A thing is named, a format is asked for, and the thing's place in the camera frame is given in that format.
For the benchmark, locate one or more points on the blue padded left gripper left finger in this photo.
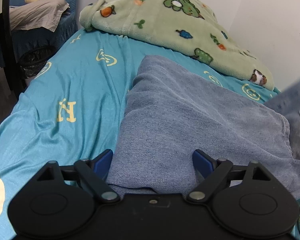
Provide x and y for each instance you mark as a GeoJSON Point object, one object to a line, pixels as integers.
{"type": "Point", "coordinates": [92, 177]}

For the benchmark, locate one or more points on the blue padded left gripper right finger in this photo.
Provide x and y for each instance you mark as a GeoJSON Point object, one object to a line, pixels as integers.
{"type": "Point", "coordinates": [215, 174]}

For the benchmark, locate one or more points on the light blue denim jeans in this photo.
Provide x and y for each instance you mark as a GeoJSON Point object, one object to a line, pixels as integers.
{"type": "Point", "coordinates": [171, 112]}

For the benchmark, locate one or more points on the turquoise printed bed sheet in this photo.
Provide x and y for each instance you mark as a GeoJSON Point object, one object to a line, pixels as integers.
{"type": "Point", "coordinates": [74, 107]}

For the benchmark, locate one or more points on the black trash bin bag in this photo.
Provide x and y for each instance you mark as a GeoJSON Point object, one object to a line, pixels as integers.
{"type": "Point", "coordinates": [33, 61]}

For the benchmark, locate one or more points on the black wooden chair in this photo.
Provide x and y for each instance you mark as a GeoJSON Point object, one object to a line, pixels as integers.
{"type": "Point", "coordinates": [13, 72]}

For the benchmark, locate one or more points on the blue covered sofa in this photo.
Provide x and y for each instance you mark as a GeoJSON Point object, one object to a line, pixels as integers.
{"type": "Point", "coordinates": [27, 40]}

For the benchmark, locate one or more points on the green cartoon fleece blanket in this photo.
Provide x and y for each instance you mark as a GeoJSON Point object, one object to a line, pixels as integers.
{"type": "Point", "coordinates": [186, 26]}

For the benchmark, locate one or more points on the grey cloth on sofa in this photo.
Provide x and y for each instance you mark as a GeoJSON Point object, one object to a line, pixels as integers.
{"type": "Point", "coordinates": [38, 14]}

